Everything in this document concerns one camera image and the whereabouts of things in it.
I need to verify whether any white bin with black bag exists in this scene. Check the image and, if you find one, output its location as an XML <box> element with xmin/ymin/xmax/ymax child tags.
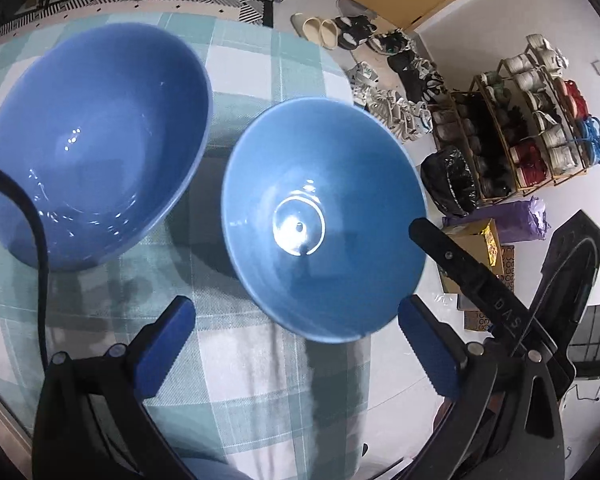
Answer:
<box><xmin>420</xmin><ymin>145</ymin><xmax>479</xmax><ymax>218</ymax></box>

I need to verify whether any teal checked tablecloth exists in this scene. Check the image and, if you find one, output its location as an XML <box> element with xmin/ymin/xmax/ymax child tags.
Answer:
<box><xmin>0</xmin><ymin>14</ymin><xmax>370</xmax><ymax>479</ymax></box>

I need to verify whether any blue bowl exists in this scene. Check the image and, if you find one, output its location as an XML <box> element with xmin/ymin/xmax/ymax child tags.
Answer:
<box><xmin>0</xmin><ymin>23</ymin><xmax>212</xmax><ymax>272</ymax></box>
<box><xmin>221</xmin><ymin>98</ymin><xmax>427</xmax><ymax>344</ymax></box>

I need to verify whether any cardboard box with cat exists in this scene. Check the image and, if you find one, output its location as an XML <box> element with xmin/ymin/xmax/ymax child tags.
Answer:
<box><xmin>442</xmin><ymin>219</ymin><xmax>504</xmax><ymax>276</ymax></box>

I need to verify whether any purple bag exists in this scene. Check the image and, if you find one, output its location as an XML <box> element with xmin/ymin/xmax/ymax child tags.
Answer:
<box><xmin>442</xmin><ymin>196</ymin><xmax>550</xmax><ymax>244</ymax></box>

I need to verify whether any wooden shoe rack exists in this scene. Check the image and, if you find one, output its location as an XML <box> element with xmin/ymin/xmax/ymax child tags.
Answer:
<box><xmin>451</xmin><ymin>34</ymin><xmax>600</xmax><ymax>203</ymax></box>

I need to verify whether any blue bowl front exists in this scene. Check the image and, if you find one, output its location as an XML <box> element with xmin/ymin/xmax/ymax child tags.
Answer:
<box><xmin>0</xmin><ymin>23</ymin><xmax>212</xmax><ymax>272</ymax></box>

